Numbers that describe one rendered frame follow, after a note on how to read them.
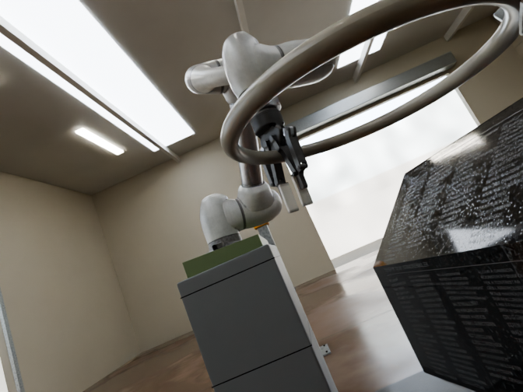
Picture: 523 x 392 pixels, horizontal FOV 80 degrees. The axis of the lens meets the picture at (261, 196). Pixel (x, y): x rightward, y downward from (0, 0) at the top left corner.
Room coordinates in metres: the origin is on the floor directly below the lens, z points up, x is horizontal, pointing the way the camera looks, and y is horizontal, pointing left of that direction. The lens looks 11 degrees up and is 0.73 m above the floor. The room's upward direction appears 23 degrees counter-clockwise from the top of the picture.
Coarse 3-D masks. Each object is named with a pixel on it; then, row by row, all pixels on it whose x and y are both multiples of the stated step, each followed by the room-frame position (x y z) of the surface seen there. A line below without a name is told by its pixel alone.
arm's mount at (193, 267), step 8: (240, 240) 1.24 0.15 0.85; (248, 240) 1.24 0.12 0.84; (256, 240) 1.24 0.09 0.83; (264, 240) 1.39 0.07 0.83; (224, 248) 1.25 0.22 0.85; (232, 248) 1.24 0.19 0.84; (240, 248) 1.24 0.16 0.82; (248, 248) 1.24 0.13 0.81; (256, 248) 1.24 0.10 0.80; (200, 256) 1.25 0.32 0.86; (208, 256) 1.25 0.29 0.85; (216, 256) 1.25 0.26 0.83; (224, 256) 1.25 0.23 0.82; (232, 256) 1.24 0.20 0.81; (184, 264) 1.25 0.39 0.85; (192, 264) 1.25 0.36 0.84; (200, 264) 1.25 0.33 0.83; (208, 264) 1.25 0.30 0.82; (216, 264) 1.25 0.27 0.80; (192, 272) 1.25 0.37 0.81; (200, 272) 1.25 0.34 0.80
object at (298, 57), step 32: (384, 0) 0.27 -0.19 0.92; (416, 0) 0.27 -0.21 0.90; (448, 0) 0.28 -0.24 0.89; (480, 0) 0.29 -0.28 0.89; (512, 0) 0.32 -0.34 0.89; (320, 32) 0.29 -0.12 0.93; (352, 32) 0.28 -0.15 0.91; (384, 32) 0.29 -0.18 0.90; (512, 32) 0.41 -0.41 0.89; (288, 64) 0.31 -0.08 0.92; (320, 64) 0.31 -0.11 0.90; (480, 64) 0.51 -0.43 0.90; (256, 96) 0.34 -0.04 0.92; (416, 96) 0.65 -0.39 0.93; (224, 128) 0.42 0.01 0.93; (256, 160) 0.61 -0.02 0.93
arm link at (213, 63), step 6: (216, 60) 1.10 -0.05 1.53; (192, 66) 1.05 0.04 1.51; (210, 66) 1.07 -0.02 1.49; (216, 66) 1.08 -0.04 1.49; (186, 72) 1.08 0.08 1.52; (186, 78) 1.07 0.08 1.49; (186, 84) 1.11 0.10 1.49; (192, 90) 1.09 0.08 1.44; (216, 90) 1.13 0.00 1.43; (222, 90) 1.14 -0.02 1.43
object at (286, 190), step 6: (282, 186) 0.71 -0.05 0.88; (288, 186) 0.72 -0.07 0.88; (282, 192) 0.71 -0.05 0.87; (288, 192) 0.72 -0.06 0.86; (288, 198) 0.71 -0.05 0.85; (294, 198) 0.72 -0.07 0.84; (288, 204) 0.71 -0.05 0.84; (294, 204) 0.72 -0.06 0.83; (288, 210) 0.71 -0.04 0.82; (294, 210) 0.72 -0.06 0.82
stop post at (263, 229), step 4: (264, 224) 2.38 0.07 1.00; (268, 224) 2.45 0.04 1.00; (256, 228) 2.38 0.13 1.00; (260, 228) 2.40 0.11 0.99; (264, 228) 2.40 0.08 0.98; (268, 228) 2.40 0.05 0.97; (260, 232) 2.40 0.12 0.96; (264, 232) 2.40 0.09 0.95; (268, 232) 2.40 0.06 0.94; (264, 236) 2.40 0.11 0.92; (268, 236) 2.40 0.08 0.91; (268, 240) 2.40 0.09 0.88; (272, 240) 2.40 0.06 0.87; (272, 244) 2.40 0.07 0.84; (280, 256) 2.46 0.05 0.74; (292, 284) 2.40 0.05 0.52; (296, 292) 2.41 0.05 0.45; (300, 304) 2.40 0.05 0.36; (316, 340) 2.40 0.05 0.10; (320, 348) 2.43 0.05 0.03; (324, 348) 2.45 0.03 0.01; (328, 348) 2.41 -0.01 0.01; (324, 352) 2.37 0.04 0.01; (328, 352) 2.34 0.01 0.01
